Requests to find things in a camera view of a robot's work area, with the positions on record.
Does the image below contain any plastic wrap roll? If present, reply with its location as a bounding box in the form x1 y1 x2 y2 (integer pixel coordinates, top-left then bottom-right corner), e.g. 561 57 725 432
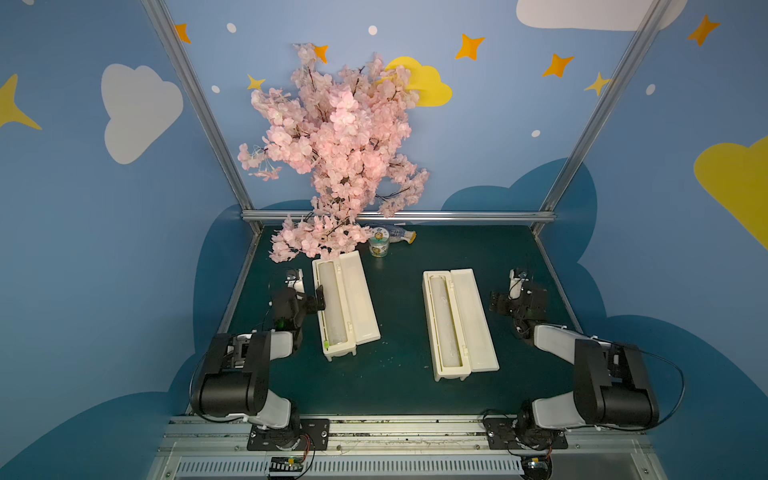
318 262 348 346
430 276 462 368

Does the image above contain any dispenser base tray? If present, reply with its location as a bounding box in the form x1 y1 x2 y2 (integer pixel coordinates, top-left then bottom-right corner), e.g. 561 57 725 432
312 260 357 362

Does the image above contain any white wrap dispenser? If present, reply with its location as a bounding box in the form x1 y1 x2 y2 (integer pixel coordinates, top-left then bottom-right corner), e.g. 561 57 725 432
422 271 472 382

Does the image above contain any dispenser lid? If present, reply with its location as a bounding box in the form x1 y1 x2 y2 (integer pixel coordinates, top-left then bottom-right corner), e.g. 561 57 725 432
450 269 499 373
339 251 381 345

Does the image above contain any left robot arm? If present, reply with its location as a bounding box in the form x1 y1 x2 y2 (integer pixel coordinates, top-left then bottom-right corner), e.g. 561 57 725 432
189 287 330 451

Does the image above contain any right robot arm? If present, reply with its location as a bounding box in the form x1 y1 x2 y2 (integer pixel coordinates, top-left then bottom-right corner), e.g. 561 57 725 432
489 277 687 450

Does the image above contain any green printed cup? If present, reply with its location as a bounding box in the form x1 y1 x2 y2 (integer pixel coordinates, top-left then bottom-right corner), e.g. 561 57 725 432
368 227 390 258

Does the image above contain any small plastic bottle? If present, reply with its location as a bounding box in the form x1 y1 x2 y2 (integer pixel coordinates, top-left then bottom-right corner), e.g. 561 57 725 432
372 225 417 244

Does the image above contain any left small circuit board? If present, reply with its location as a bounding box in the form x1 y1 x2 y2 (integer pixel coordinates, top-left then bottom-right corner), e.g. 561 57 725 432
266 456 305 479

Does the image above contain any small circuit board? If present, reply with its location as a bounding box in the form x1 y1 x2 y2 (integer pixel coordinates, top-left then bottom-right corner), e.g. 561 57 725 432
266 456 305 479
520 456 553 480

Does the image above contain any right small circuit board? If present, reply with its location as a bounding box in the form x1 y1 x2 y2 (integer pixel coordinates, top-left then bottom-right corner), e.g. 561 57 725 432
520 456 553 480

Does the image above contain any pink cherry blossom tree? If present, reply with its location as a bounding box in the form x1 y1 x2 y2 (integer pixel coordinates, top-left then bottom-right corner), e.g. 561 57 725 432
237 43 429 263

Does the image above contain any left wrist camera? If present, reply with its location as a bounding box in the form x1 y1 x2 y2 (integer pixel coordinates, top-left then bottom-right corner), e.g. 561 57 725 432
285 269 305 294

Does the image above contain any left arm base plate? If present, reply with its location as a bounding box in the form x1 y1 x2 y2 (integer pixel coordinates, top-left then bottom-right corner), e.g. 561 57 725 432
246 417 330 452

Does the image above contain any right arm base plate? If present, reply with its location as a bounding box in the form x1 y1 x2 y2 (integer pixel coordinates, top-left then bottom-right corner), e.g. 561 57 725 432
481 417 568 451

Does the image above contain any aluminium rail base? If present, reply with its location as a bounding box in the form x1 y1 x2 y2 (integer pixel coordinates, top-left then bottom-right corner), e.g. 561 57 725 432
147 414 666 479

